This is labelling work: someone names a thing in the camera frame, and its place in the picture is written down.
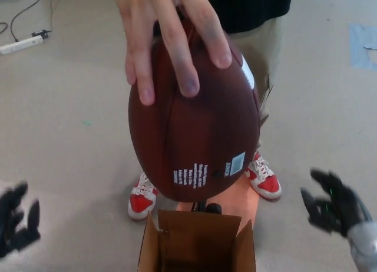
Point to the person's bare hand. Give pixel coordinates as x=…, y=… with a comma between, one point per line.
x=173, y=24

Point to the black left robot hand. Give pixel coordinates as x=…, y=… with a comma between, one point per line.
x=16, y=219

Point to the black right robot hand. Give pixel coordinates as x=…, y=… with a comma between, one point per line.
x=332, y=204

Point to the brown leather football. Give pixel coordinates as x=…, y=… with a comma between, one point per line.
x=191, y=130

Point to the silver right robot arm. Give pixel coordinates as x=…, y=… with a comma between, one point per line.
x=362, y=245

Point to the red and white sneaker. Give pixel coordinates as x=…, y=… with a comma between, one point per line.
x=263, y=176
x=142, y=199

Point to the black shirt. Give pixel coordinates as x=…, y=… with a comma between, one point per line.
x=250, y=7

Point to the khaki trousers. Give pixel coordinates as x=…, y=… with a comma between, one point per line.
x=269, y=63

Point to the black stand base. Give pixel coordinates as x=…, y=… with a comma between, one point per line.
x=207, y=208

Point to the black power adapter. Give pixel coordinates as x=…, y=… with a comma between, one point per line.
x=41, y=34

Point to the brown cardboard box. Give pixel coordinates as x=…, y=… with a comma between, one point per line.
x=194, y=242

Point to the white power strip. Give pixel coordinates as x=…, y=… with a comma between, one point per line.
x=20, y=44

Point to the blue tape patch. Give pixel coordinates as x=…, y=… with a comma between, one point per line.
x=363, y=46

